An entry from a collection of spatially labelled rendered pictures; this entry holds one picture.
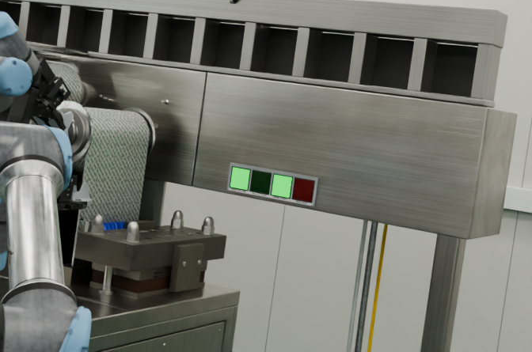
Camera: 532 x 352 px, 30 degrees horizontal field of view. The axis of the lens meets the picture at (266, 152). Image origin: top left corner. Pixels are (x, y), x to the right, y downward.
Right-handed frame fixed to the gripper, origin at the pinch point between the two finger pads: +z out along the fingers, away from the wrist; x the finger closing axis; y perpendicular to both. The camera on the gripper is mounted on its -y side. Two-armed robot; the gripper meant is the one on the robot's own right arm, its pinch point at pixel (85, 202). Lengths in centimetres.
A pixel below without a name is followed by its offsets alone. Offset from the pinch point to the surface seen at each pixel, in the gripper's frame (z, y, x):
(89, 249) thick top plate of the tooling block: -6.7, -9.2, -8.1
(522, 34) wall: 263, 75, -24
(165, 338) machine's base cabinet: 2.7, -27.0, -25.6
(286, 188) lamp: 29.1, 9.2, -37.3
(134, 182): 17.8, 4.9, -0.3
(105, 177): 5.8, 6.2, -0.3
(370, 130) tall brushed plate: 30, 26, -57
